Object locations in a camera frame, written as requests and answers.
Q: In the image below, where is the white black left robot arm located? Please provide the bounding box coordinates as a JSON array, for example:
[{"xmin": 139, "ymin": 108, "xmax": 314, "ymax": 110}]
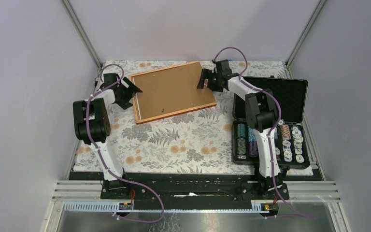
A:
[{"xmin": 72, "ymin": 73, "xmax": 142, "ymax": 199}]

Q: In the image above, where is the aluminium rail frame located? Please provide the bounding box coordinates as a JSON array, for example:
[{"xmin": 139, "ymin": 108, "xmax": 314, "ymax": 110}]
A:
[{"xmin": 52, "ymin": 180, "xmax": 341, "ymax": 213}]

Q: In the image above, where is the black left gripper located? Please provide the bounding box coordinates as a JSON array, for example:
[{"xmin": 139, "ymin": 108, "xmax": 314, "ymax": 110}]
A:
[{"xmin": 116, "ymin": 77, "xmax": 143, "ymax": 109}]

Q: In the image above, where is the black poker chip case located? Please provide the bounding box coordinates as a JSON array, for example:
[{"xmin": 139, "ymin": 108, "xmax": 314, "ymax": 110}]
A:
[{"xmin": 232, "ymin": 77, "xmax": 310, "ymax": 169}]

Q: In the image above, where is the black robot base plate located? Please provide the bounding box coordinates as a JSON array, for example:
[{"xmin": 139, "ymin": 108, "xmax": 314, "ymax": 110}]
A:
[{"xmin": 100, "ymin": 173, "xmax": 290, "ymax": 210}]

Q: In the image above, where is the floral patterned table mat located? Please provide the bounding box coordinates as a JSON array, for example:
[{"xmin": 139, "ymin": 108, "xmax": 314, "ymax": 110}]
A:
[{"xmin": 72, "ymin": 60, "xmax": 314, "ymax": 177}]

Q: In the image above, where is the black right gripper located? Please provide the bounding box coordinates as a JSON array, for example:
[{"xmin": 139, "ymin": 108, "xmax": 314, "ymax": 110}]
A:
[{"xmin": 196, "ymin": 69, "xmax": 223, "ymax": 93}]

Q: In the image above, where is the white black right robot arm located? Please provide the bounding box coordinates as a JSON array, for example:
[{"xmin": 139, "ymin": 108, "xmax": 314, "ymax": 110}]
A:
[{"xmin": 197, "ymin": 60, "xmax": 283, "ymax": 199}]

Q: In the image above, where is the orange wooden picture frame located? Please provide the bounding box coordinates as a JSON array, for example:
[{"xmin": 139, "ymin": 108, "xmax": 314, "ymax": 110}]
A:
[{"xmin": 128, "ymin": 60, "xmax": 217, "ymax": 125}]

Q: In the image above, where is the brown cardboard backing board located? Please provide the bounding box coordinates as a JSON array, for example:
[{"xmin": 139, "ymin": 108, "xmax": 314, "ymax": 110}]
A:
[{"xmin": 132, "ymin": 61, "xmax": 216, "ymax": 121}]

